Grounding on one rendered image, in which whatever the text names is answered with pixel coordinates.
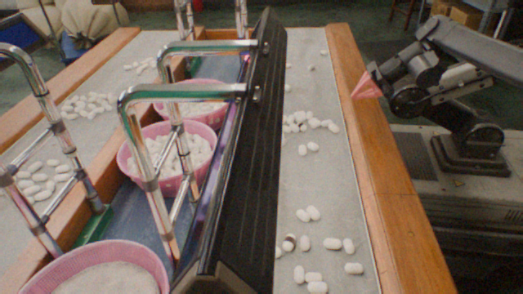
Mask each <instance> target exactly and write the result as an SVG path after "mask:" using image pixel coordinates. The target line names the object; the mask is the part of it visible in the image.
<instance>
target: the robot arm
mask: <svg viewBox="0 0 523 294"><path fill-rule="evenodd" d="M414 35H415V37H416V38H417V39H418V41H419V42H420V43H421V44H419V43H418V42H414V43H413V44H412V45H411V46H409V47H406V48H405V49H404V50H403V51H401V52H400V53H398V54H397V55H395V56H393V57H392V58H391V59H389V60H388V61H387V62H385V63H384V64H383V65H380V66H378V64H377V63H376V62H375V60H374V61H372V63H370V64H369V65H367V66H366V67H367V70H368V71H366V72H365V73H364V75H363V77H362V79H361V80H360V82H359V83H358V85H357V86H356V88H355V90H354V91H353V92H352V94H351V98H352V100H360V99H364V98H369V97H377V96H384V97H385V98H386V99H387V98H388V97H390V96H392V95H394V94H395V92H394V89H393V87H392V85H391V84H393V83H394V82H397V81H398V80H401V79H402V78H404V77H405V76H407V75H408V74H409V75H410V77H411V78H412V79H413V80H414V82H415V83H416V85H417V86H418V87H420V88H429V87H433V86H435V85H436V84H437V83H438V82H439V81H440V80H441V78H442V75H443V74H445V73H446V72H447V70H448V67H447V64H446V63H445V62H444V60H443V58H442V55H444V54H446V55H448V56H449V55H451V56H453V57H458V58H459V59H460V60H463V61H465V62H467V63H468V64H470V65H473V66H475V67H477V68H478V69H482V70H484V71H485V72H487V73H489V74H492V75H494V76H495V77H497V78H500V79H502V80H503V81H505V82H507V83H509V84H511V85H513V86H514V87H517V88H519V89H521V90H522V91H523V49H521V48H519V47H516V46H513V45H511V44H509V43H506V42H503V41H500V40H498V39H496V38H492V37H490V36H488V35H485V34H483V33H480V32H477V31H476V32H475V31H473V30H472V29H469V28H468V27H467V26H465V25H464V24H460V23H458V22H456V21H454V20H453V19H452V18H449V17H448V16H443V15H435V16H433V17H431V18H430V19H429V20H427V21H426V23H425V24H424V25H423V26H421V27H420V28H419V29H418V30H417V31H416V32H415V34H414ZM424 38H425V39H426V40H425V39H424ZM429 42H430V43H429ZM432 45H433V46H432ZM368 84H369V85H370V86H371V88H370V89H368V90H367V91H364V92H362V93H360V94H358V93H359V92H360V91H361V90H362V89H363V88H364V87H365V86H366V85H368Z"/></svg>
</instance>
